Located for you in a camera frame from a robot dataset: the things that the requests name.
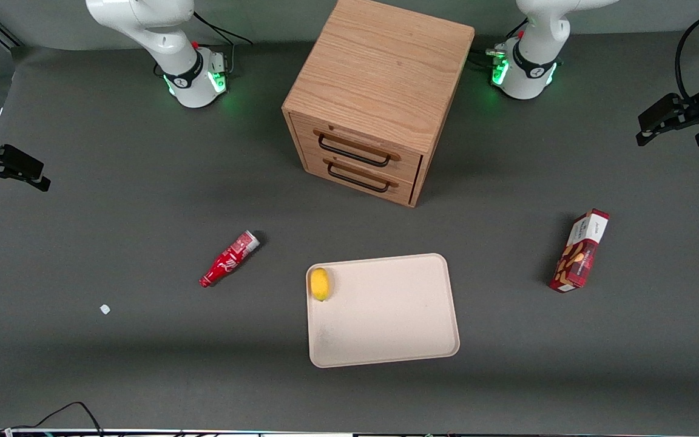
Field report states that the red cookie box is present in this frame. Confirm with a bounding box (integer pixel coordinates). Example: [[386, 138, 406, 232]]
[[548, 208, 610, 294]]

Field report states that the beige plastic tray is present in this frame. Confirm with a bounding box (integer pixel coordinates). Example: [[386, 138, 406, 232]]
[[305, 253, 461, 369]]

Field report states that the red cola bottle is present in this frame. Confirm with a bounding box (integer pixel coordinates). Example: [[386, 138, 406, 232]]
[[198, 230, 262, 289]]

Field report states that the wooden drawer cabinet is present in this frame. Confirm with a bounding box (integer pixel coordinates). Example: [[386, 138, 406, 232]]
[[282, 0, 476, 209]]

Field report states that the yellow lemon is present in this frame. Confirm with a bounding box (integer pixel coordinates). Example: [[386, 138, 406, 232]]
[[309, 267, 331, 302]]

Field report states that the black left arm base cable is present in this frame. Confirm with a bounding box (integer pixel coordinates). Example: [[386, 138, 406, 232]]
[[470, 17, 530, 69]]

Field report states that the black arm base cable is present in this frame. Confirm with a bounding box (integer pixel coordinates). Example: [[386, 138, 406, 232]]
[[470, 17, 530, 69], [192, 10, 254, 47]]

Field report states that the black cable at table edge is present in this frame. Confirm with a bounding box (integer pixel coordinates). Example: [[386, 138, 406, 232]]
[[0, 401, 105, 435]]

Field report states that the black right arm base cable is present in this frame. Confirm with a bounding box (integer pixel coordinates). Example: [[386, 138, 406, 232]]
[[192, 10, 254, 47]]

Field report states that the wooden drawer with wide handle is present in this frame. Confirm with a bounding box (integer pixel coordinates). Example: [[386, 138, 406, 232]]
[[291, 112, 424, 184]]

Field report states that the wooden drawer with short handle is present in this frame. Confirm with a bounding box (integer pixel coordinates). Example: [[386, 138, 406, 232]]
[[301, 149, 418, 205]]

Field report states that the short black drawer handle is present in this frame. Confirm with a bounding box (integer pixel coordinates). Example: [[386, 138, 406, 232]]
[[326, 161, 391, 194]]

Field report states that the wide black drawer handle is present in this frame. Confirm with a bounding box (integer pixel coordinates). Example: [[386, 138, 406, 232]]
[[317, 134, 392, 168]]

